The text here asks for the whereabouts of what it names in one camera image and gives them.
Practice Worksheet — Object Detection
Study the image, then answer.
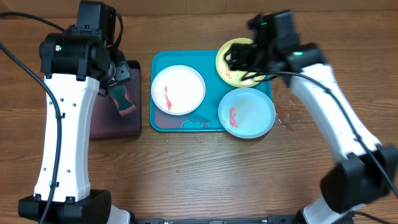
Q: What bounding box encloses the green and pink sponge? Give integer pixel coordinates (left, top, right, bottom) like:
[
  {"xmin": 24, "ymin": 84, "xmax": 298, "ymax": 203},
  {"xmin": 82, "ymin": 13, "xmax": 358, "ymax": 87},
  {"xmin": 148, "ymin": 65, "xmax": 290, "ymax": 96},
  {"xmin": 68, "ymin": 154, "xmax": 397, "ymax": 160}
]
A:
[{"xmin": 109, "ymin": 85, "xmax": 136, "ymax": 116}]

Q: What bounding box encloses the yellow plate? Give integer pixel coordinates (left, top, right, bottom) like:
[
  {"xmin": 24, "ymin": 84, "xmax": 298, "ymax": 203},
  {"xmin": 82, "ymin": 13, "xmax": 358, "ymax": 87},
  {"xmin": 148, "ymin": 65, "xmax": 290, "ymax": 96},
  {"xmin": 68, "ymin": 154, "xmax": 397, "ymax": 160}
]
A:
[{"xmin": 215, "ymin": 38, "xmax": 266, "ymax": 88}]

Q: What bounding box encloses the light blue plate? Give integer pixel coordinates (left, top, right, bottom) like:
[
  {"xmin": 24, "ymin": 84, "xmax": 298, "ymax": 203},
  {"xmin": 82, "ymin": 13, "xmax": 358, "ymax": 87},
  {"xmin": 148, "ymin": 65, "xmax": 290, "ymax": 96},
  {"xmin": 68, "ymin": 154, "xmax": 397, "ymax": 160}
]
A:
[{"xmin": 218, "ymin": 88, "xmax": 276, "ymax": 139}]

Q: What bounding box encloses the white plate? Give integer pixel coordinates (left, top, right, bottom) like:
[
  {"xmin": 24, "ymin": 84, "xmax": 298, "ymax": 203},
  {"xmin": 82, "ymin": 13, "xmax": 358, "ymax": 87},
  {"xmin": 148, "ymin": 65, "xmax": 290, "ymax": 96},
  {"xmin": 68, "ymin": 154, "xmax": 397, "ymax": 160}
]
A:
[{"xmin": 151, "ymin": 65, "xmax": 206, "ymax": 116}]

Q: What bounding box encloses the teal serving tray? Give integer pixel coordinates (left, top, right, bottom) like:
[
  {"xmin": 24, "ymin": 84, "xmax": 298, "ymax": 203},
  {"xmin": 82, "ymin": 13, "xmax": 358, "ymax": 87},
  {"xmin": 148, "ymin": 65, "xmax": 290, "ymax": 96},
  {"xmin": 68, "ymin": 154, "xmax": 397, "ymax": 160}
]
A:
[{"xmin": 149, "ymin": 50, "xmax": 274, "ymax": 133}]

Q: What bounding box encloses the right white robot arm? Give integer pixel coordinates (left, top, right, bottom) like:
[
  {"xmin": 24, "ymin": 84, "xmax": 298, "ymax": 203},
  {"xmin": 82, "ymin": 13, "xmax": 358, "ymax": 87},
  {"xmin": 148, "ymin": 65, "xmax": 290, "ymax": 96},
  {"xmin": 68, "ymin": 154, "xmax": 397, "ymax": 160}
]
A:
[{"xmin": 224, "ymin": 10, "xmax": 397, "ymax": 224}]

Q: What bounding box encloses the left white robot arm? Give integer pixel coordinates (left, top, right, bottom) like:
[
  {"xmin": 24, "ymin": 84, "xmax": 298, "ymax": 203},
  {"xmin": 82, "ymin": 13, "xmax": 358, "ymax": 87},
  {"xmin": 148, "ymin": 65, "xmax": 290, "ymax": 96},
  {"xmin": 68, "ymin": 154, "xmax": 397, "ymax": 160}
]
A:
[{"xmin": 18, "ymin": 1, "xmax": 134, "ymax": 223}]

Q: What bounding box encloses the dark maroon tray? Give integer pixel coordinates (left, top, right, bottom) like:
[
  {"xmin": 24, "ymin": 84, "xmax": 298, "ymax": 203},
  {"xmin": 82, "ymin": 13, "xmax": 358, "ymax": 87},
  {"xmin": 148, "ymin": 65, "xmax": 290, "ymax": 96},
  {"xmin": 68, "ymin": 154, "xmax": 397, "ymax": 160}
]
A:
[{"xmin": 90, "ymin": 60, "xmax": 142, "ymax": 139}]

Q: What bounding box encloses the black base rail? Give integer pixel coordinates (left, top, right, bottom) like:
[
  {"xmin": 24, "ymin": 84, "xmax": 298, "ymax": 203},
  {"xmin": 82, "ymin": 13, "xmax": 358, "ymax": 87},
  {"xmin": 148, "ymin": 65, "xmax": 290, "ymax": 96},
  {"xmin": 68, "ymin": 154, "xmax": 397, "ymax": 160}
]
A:
[{"xmin": 133, "ymin": 215, "xmax": 302, "ymax": 224}]

